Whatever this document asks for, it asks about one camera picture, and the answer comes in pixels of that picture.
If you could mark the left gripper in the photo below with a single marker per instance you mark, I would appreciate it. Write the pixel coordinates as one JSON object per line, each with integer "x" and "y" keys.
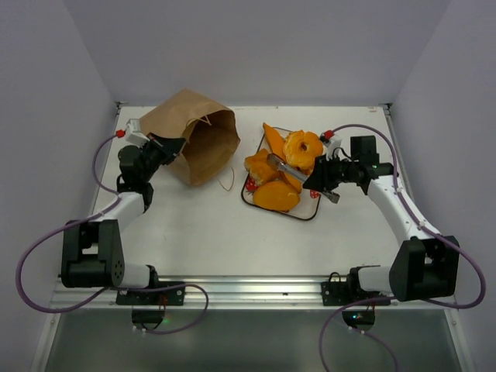
{"x": 168, "y": 147}

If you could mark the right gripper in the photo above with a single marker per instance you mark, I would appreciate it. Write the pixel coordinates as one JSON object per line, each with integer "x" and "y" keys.
{"x": 323, "y": 175}

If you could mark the brown paper bag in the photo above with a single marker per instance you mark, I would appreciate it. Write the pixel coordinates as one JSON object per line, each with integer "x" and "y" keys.
{"x": 209, "y": 130}

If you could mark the metal tongs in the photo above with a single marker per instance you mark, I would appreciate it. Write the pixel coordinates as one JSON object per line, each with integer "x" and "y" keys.
{"x": 279, "y": 164}

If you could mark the oval orange fake loaf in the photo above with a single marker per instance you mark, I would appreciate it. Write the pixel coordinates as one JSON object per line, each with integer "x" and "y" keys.
{"x": 276, "y": 196}

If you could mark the orange fake baguette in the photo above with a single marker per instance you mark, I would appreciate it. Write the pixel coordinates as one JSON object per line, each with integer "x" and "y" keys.
{"x": 274, "y": 140}

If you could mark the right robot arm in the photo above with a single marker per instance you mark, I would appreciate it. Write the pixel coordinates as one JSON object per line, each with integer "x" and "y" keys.
{"x": 425, "y": 265}

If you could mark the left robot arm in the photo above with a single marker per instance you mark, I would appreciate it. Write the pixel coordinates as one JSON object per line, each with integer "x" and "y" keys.
{"x": 92, "y": 255}

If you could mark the strawberry print tray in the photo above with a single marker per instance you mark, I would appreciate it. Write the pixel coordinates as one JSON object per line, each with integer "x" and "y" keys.
{"x": 305, "y": 210}

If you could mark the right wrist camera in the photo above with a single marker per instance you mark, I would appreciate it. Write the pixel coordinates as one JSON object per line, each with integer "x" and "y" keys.
{"x": 332, "y": 142}

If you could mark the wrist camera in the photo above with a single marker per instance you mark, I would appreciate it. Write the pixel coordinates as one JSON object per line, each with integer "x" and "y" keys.
{"x": 332, "y": 142}
{"x": 132, "y": 133}

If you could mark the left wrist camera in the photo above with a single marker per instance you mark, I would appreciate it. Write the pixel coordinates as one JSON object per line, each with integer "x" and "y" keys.
{"x": 132, "y": 133}

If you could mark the aluminium frame rail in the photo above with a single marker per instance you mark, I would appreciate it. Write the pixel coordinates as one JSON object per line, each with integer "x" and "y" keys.
{"x": 231, "y": 292}

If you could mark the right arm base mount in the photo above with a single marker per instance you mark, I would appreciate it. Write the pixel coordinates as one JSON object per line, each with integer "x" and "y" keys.
{"x": 339, "y": 290}

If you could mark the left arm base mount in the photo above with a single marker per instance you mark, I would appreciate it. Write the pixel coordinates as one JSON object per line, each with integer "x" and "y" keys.
{"x": 149, "y": 307}

